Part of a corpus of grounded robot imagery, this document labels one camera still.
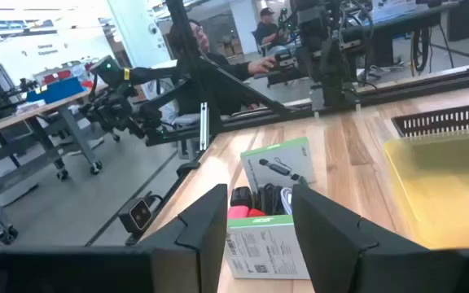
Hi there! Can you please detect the dark workbench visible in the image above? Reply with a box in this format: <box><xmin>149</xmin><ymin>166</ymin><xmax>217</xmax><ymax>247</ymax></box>
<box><xmin>342</xmin><ymin>2</ymin><xmax>463</xmax><ymax>68</ymax></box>

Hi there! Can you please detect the person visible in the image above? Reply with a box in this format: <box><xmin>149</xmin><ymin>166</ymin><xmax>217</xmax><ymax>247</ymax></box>
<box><xmin>168</xmin><ymin>19</ymin><xmax>278</xmax><ymax>117</ymax></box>
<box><xmin>254</xmin><ymin>7</ymin><xmax>289</xmax><ymax>48</ymax></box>

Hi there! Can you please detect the white green Acer box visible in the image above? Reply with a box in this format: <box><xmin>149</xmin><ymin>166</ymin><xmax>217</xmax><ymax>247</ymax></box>
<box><xmin>240</xmin><ymin>137</ymin><xmax>317</xmax><ymax>195</ymax></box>
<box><xmin>224</xmin><ymin>214</ymin><xmax>312</xmax><ymax>281</ymax></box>

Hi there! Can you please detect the blue plastic crate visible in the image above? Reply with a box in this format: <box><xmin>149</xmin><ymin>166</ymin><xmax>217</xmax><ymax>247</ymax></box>
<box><xmin>26</xmin><ymin>77</ymin><xmax>85</xmax><ymax>103</ymax></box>

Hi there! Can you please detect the white cable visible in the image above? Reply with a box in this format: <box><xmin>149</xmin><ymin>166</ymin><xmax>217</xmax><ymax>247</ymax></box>
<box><xmin>279</xmin><ymin>186</ymin><xmax>295</xmax><ymax>216</ymax></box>

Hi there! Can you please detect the silver metal bracket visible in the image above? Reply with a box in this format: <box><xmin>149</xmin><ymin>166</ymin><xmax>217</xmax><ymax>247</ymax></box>
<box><xmin>199</xmin><ymin>101</ymin><xmax>210</xmax><ymax>152</ymax></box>

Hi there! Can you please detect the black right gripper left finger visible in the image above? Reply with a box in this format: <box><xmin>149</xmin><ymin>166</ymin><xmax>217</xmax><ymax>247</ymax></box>
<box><xmin>0</xmin><ymin>183</ymin><xmax>230</xmax><ymax>293</ymax></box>

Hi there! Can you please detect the black slotted plastic basket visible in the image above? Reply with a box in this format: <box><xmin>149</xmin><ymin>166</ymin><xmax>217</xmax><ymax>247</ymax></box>
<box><xmin>392</xmin><ymin>101</ymin><xmax>469</xmax><ymax>138</ymax></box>

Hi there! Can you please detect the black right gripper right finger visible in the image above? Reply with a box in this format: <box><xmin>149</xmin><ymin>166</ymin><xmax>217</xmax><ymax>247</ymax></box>
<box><xmin>291</xmin><ymin>183</ymin><xmax>469</xmax><ymax>293</ymax></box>

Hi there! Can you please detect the wooden workbench with grey legs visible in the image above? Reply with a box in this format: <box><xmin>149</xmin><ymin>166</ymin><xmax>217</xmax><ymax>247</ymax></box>
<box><xmin>0</xmin><ymin>83</ymin><xmax>105</xmax><ymax>245</ymax></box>

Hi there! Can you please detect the yellow translucent plastic bin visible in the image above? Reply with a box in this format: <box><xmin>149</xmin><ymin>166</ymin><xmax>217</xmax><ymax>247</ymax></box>
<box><xmin>384</xmin><ymin>126</ymin><xmax>469</xmax><ymax>250</ymax></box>

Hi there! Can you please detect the black table-level camera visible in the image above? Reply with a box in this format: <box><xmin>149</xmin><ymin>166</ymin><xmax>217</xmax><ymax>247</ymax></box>
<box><xmin>118</xmin><ymin>197</ymin><xmax>154</xmax><ymax>235</ymax></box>

